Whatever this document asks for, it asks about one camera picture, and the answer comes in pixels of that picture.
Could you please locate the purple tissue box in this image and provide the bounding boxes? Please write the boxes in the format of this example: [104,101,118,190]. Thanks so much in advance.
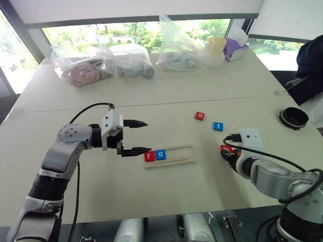
[223,25,249,62]

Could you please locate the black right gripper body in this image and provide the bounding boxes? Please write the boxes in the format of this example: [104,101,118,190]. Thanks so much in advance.
[222,150,242,170]

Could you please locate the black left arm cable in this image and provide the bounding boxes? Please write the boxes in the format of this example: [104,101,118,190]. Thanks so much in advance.
[59,102,116,242]

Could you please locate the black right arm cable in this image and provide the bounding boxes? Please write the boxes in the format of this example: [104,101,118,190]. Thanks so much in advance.
[223,133,323,204]

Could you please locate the silver rounded robot leg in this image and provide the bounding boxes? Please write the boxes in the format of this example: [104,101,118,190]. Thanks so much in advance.
[113,217,145,242]
[182,213,216,242]

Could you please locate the clear cup with yellow lid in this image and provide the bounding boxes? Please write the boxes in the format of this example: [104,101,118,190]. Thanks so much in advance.
[203,36,227,68]

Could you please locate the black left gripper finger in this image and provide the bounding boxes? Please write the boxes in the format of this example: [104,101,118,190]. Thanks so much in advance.
[123,119,148,129]
[121,147,153,158]

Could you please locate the tall clear plastic bag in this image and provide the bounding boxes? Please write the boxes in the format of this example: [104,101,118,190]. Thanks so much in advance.
[155,14,206,73]

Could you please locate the wooden letter tray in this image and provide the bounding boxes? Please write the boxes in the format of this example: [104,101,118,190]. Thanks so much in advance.
[142,144,197,169]

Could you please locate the black round cap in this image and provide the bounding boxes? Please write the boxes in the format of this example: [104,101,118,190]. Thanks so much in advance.
[279,107,309,131]

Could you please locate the person in dark clothes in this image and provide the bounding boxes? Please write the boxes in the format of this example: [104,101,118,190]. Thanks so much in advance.
[285,34,323,106]

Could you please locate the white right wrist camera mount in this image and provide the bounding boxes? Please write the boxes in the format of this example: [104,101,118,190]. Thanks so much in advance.
[237,128,265,151]

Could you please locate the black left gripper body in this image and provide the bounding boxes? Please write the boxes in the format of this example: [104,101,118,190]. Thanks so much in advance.
[105,114,125,157]

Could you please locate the clear bag with pink cloth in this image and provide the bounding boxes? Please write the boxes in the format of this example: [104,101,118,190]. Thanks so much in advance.
[50,44,117,88]

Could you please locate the clear bag with grey item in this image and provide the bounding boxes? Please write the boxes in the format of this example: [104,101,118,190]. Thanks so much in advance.
[108,44,155,80]

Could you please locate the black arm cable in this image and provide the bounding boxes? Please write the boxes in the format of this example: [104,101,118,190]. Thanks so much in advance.
[223,133,323,204]
[59,102,116,242]

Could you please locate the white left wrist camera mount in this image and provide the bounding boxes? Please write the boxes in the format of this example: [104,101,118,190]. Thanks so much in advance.
[100,109,120,152]

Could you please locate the black metal bracket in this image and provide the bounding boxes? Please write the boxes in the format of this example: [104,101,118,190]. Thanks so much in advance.
[223,215,245,242]

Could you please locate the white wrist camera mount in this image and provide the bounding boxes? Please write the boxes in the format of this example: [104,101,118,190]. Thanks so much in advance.
[237,128,265,151]
[100,109,120,152]

